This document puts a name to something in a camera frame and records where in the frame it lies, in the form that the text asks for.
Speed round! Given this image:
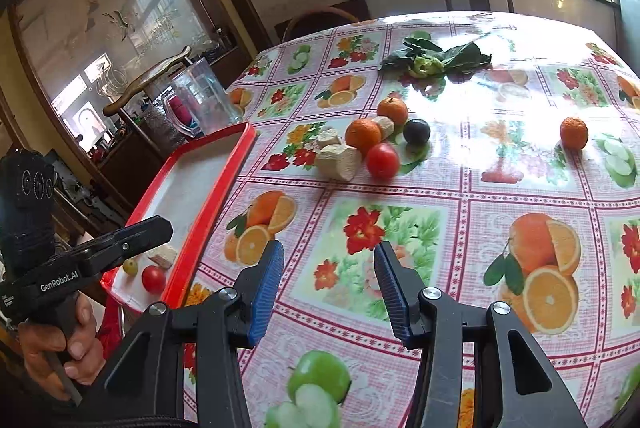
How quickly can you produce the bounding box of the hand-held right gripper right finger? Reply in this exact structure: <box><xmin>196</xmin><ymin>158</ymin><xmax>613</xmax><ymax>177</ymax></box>
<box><xmin>374</xmin><ymin>240</ymin><xmax>588</xmax><ymax>428</ymax></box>

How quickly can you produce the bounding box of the red tomato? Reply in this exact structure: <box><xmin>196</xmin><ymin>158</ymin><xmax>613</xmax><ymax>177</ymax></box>
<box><xmin>366</xmin><ymin>143</ymin><xmax>401</xmax><ymax>180</ymax></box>
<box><xmin>141</xmin><ymin>266</ymin><xmax>167</xmax><ymax>294</ymax></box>

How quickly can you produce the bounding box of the clear plastic mug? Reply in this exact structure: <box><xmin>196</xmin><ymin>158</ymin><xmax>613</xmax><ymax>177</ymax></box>
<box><xmin>170</xmin><ymin>56</ymin><xmax>244</xmax><ymax>139</ymax></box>

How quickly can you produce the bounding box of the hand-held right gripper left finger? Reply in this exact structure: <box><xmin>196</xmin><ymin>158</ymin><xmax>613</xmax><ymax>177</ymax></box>
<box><xmin>87</xmin><ymin>239</ymin><xmax>286</xmax><ymax>428</ymax></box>

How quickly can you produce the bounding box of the wooden chair with curved rail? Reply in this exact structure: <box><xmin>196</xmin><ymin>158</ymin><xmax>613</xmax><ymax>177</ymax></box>
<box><xmin>102</xmin><ymin>45</ymin><xmax>193</xmax><ymax>159</ymax></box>

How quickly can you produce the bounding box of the textured clear plastic bottle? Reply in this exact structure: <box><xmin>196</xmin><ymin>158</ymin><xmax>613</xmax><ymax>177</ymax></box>
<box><xmin>142</xmin><ymin>100</ymin><xmax>178</xmax><ymax>146</ymax></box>

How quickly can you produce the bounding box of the red cup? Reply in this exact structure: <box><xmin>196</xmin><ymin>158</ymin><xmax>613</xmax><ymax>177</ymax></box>
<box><xmin>169</xmin><ymin>94</ymin><xmax>202</xmax><ymax>135</ymax></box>

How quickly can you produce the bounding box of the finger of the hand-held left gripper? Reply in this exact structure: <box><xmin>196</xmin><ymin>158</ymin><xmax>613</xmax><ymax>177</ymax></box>
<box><xmin>80</xmin><ymin>215</ymin><xmax>174</xmax><ymax>277</ymax></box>

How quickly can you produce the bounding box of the red rimmed tray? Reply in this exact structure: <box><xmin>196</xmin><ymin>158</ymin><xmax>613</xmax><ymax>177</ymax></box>
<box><xmin>102</xmin><ymin>122</ymin><xmax>258</xmax><ymax>313</ymax></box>

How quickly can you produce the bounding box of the round back rattan chair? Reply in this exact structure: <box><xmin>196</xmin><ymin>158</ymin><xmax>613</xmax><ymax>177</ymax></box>
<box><xmin>281</xmin><ymin>6</ymin><xmax>362</xmax><ymax>42</ymax></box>

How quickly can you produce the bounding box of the wooden glass cabinet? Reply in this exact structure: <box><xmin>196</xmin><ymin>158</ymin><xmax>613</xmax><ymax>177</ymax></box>
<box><xmin>7</xmin><ymin>0</ymin><xmax>263</xmax><ymax>189</ymax></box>

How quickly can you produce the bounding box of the fruit printed tablecloth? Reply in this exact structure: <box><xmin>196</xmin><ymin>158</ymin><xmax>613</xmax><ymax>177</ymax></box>
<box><xmin>182</xmin><ymin>11</ymin><xmax>640</xmax><ymax>428</ymax></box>

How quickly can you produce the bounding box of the green bok choy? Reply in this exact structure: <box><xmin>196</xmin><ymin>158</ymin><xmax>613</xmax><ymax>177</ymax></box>
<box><xmin>378</xmin><ymin>36</ymin><xmax>493</xmax><ymax>79</ymax></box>

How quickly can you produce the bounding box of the orange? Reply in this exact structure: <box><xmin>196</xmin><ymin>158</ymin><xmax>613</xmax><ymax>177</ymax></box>
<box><xmin>560</xmin><ymin>117</ymin><xmax>588</xmax><ymax>151</ymax></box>
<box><xmin>376</xmin><ymin>96</ymin><xmax>409</xmax><ymax>127</ymax></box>
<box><xmin>345</xmin><ymin>118</ymin><xmax>383</xmax><ymax>152</ymax></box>

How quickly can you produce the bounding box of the person's left hand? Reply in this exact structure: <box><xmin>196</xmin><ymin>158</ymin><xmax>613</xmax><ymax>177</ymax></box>
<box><xmin>17</xmin><ymin>295</ymin><xmax>108</xmax><ymax>402</ymax></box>

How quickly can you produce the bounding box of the dark purple plum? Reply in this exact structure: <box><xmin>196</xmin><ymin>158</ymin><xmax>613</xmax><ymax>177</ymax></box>
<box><xmin>403</xmin><ymin>119</ymin><xmax>431</xmax><ymax>145</ymax></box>

